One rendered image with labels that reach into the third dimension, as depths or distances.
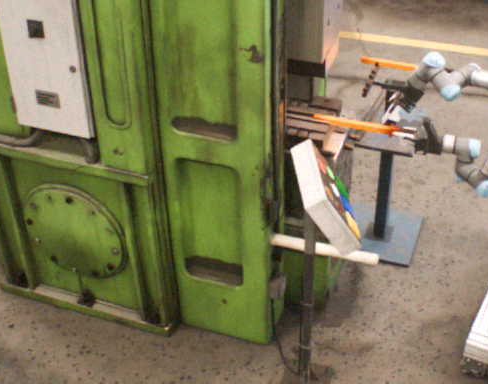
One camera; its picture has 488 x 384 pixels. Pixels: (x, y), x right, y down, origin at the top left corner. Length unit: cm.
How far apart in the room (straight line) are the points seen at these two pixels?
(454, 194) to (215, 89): 204
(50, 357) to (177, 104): 141
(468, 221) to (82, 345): 214
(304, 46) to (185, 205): 86
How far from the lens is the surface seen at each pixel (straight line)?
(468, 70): 325
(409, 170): 487
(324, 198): 274
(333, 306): 402
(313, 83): 368
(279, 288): 355
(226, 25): 293
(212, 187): 336
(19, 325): 411
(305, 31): 308
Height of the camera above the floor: 295
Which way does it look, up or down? 36 degrees down
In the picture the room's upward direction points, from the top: straight up
